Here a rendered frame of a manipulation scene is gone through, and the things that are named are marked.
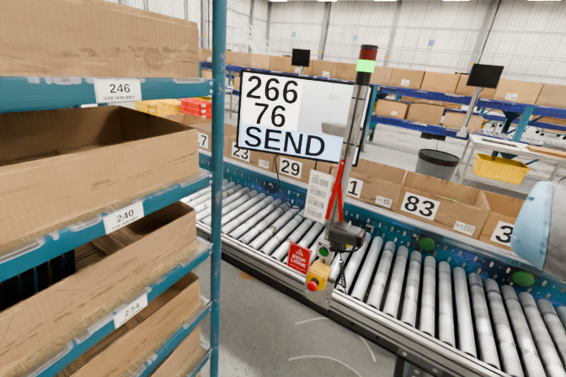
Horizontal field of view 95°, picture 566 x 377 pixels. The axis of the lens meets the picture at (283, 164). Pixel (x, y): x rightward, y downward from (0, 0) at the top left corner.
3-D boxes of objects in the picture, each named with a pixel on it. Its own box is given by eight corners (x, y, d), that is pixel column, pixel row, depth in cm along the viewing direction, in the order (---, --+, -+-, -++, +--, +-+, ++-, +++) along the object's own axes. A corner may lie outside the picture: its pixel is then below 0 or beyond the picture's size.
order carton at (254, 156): (227, 158, 195) (227, 136, 189) (250, 150, 219) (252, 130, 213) (271, 173, 178) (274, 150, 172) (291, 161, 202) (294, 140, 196)
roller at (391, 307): (380, 322, 101) (382, 313, 99) (397, 250, 144) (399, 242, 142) (393, 329, 99) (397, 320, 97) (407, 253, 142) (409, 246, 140)
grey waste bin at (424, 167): (399, 190, 391) (411, 150, 368) (419, 185, 416) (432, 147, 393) (430, 206, 351) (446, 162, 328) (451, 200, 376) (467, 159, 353)
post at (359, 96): (301, 296, 112) (339, 82, 80) (307, 289, 116) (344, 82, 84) (328, 310, 107) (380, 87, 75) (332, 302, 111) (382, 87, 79)
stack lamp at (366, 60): (354, 70, 77) (358, 48, 75) (358, 71, 81) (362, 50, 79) (371, 71, 75) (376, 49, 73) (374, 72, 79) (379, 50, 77)
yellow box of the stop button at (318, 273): (303, 286, 100) (306, 272, 97) (312, 273, 107) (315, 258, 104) (339, 305, 93) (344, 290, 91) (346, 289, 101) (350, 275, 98)
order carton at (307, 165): (271, 172, 178) (274, 149, 172) (291, 161, 203) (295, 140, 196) (325, 191, 161) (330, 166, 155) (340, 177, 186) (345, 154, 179)
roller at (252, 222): (232, 246, 132) (225, 243, 134) (283, 205, 175) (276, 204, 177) (232, 237, 130) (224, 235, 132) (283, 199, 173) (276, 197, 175)
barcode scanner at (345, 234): (360, 262, 87) (362, 236, 84) (326, 252, 93) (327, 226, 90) (365, 252, 93) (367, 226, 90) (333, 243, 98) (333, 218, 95)
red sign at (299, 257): (285, 266, 111) (290, 241, 106) (287, 264, 112) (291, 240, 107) (321, 283, 104) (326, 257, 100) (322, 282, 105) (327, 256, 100)
